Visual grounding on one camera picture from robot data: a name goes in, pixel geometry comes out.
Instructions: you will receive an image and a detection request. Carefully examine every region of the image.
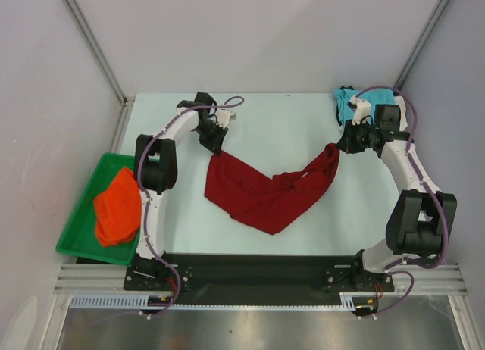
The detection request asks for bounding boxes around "aluminium front rail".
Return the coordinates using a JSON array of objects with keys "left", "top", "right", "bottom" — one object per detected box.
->
[{"left": 54, "top": 264, "right": 468, "bottom": 295}]

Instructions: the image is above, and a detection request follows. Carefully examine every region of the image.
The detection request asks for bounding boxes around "right aluminium corner post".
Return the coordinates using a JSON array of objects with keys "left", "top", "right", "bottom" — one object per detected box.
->
[{"left": 393, "top": 0, "right": 453, "bottom": 89}]

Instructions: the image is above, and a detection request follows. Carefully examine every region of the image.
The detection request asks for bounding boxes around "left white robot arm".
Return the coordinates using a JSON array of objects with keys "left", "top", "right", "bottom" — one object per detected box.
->
[{"left": 133, "top": 92, "right": 236, "bottom": 264}]

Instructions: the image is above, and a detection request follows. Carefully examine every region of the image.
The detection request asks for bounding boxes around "green plastic tray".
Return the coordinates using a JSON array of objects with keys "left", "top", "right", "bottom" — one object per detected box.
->
[{"left": 55, "top": 152, "right": 138, "bottom": 266}]

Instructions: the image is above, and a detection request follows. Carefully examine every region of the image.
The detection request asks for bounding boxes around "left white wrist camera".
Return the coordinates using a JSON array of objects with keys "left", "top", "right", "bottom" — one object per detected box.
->
[{"left": 215, "top": 109, "right": 236, "bottom": 127}]

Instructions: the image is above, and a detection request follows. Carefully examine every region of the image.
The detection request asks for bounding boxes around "folded white t-shirt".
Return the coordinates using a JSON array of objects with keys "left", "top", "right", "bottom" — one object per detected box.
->
[{"left": 394, "top": 95, "right": 408, "bottom": 131}]

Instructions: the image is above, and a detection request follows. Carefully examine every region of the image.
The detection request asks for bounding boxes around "orange t-shirt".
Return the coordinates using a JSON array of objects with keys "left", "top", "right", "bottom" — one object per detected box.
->
[{"left": 93, "top": 167, "right": 142, "bottom": 248}]

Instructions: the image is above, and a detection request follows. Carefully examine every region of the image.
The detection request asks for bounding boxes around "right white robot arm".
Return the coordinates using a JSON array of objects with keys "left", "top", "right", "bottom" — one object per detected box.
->
[{"left": 337, "top": 98, "right": 458, "bottom": 290}]

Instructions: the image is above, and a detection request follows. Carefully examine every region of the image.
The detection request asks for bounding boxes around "folded cyan t-shirt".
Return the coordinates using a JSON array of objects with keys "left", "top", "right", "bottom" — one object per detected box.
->
[{"left": 333, "top": 86, "right": 396, "bottom": 131}]

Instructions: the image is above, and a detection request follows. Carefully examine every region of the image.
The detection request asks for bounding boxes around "white slotted cable duct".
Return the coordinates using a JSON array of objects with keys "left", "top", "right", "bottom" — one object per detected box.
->
[{"left": 70, "top": 294, "right": 356, "bottom": 311}]

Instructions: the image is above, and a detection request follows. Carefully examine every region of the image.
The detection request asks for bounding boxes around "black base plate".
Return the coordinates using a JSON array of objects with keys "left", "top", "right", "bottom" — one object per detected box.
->
[{"left": 124, "top": 254, "right": 413, "bottom": 307}]

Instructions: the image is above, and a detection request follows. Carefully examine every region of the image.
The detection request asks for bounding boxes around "dark red t-shirt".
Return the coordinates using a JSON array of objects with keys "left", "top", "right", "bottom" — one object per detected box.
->
[{"left": 204, "top": 143, "right": 340, "bottom": 235}]

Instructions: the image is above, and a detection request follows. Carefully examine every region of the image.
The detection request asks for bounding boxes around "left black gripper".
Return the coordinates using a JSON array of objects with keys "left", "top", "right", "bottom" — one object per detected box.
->
[{"left": 194, "top": 120, "right": 228, "bottom": 156}]

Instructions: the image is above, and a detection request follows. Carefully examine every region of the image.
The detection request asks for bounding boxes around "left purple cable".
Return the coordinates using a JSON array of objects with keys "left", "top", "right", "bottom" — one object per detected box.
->
[{"left": 134, "top": 95, "right": 246, "bottom": 320}]

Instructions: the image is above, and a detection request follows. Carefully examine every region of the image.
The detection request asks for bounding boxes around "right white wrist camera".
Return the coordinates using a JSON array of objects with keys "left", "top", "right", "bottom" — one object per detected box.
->
[{"left": 349, "top": 95, "right": 372, "bottom": 125}]

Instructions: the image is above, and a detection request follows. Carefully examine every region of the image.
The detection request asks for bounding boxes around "aluminium corner post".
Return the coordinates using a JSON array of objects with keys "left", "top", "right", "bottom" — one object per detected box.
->
[
  {"left": 393, "top": 0, "right": 453, "bottom": 89},
  {"left": 62, "top": 0, "right": 126, "bottom": 106}
]

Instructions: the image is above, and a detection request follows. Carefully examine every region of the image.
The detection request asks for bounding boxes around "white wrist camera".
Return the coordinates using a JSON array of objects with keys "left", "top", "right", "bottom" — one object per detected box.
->
[
  {"left": 349, "top": 95, "right": 372, "bottom": 125},
  {"left": 215, "top": 109, "right": 236, "bottom": 127}
]

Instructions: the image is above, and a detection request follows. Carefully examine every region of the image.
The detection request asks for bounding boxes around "left aluminium corner post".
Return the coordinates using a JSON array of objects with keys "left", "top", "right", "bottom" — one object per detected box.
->
[{"left": 62, "top": 0, "right": 126, "bottom": 106}]

